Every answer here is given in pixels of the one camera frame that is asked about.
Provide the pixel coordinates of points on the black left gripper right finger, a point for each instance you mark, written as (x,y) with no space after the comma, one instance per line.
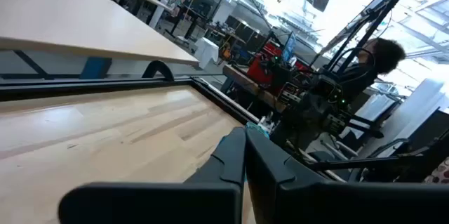
(280,196)

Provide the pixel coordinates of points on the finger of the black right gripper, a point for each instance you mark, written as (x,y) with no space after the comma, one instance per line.
(308,111)
(318,117)

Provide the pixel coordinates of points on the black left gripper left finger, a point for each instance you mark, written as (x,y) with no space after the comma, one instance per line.
(217,199)

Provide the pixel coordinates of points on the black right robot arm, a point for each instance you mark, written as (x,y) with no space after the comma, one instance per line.
(282,73)

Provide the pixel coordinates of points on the red tool cabinet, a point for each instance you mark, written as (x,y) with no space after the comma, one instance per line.
(257,73)

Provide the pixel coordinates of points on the blue-lit monitor screen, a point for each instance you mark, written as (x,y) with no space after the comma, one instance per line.
(289,46)

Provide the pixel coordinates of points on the brown wooden bench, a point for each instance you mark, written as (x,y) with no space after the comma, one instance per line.
(245,83)

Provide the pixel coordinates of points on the person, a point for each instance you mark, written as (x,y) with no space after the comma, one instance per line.
(386,55)

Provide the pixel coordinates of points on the white draped box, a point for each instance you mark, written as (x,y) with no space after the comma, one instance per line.
(207,52)

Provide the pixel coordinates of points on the white foam panel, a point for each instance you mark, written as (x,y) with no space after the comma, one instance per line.
(417,108)

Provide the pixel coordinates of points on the grey-blue desk leg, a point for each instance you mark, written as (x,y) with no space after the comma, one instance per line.
(94,67)

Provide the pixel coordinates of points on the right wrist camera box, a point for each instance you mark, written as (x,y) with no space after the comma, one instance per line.
(327,87)

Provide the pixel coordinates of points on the black frame clamp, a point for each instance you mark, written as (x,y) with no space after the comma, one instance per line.
(158,66)

